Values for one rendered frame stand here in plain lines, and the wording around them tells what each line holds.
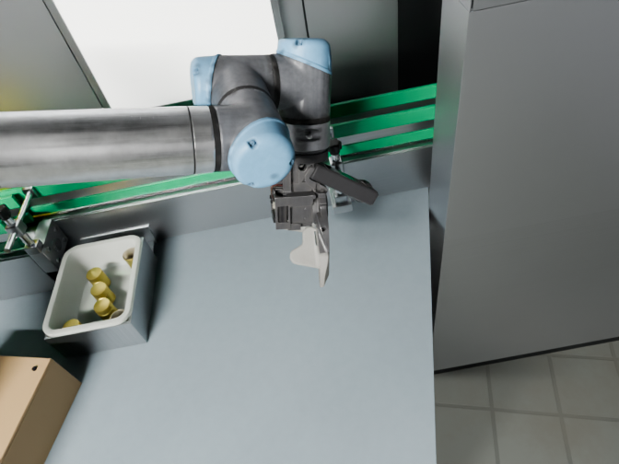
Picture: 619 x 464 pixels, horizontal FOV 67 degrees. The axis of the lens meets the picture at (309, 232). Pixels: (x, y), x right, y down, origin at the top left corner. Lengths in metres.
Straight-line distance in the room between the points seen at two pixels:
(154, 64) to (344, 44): 0.41
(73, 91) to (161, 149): 0.67
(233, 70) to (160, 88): 0.52
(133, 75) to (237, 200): 0.35
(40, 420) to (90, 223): 0.43
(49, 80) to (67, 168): 0.66
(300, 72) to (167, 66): 0.50
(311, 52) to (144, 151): 0.27
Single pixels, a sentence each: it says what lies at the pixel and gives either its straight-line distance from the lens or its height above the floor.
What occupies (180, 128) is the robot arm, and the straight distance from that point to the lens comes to 0.52.
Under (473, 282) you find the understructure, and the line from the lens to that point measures 1.20.
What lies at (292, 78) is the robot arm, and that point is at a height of 1.22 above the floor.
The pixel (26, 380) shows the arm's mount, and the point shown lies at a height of 0.85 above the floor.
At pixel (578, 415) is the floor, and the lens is 1.74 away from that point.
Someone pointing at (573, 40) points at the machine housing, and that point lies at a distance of 0.83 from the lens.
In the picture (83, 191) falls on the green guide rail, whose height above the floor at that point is 0.93.
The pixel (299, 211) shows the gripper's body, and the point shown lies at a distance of 0.71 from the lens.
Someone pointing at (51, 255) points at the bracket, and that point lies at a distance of 1.14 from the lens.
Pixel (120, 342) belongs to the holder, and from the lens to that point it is 1.02.
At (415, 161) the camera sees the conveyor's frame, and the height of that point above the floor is 0.84.
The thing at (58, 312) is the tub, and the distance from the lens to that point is 1.07.
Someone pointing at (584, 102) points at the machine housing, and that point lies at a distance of 0.92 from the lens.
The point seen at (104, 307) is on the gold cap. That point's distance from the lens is 1.03.
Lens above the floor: 1.55
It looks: 48 degrees down
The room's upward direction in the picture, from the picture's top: 12 degrees counter-clockwise
